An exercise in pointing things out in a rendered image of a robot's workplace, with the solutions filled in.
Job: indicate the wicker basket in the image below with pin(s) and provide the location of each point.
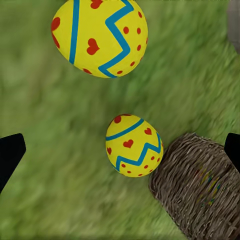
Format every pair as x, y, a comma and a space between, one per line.
198, 186

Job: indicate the easter egg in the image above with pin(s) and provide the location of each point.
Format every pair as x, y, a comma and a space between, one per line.
133, 146
104, 38

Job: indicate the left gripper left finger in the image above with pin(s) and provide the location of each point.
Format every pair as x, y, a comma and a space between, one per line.
12, 149

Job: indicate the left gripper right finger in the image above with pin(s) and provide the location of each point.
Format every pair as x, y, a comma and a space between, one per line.
232, 149

